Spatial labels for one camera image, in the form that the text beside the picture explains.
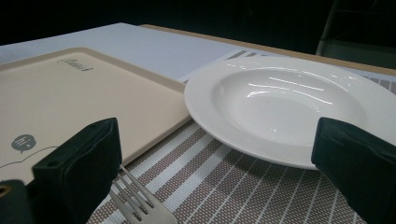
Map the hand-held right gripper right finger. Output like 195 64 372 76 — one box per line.
310 117 396 224

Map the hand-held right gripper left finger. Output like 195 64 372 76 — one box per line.
32 117 123 224

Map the silver metal fork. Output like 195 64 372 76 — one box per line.
108 164 179 224

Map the beige cutting board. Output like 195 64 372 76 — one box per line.
0 47 192 185

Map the white deep plate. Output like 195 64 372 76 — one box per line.
183 56 396 171

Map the brown striped woven placemat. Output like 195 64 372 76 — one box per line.
86 49 396 224

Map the dark metal stand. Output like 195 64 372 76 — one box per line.
316 0 396 70

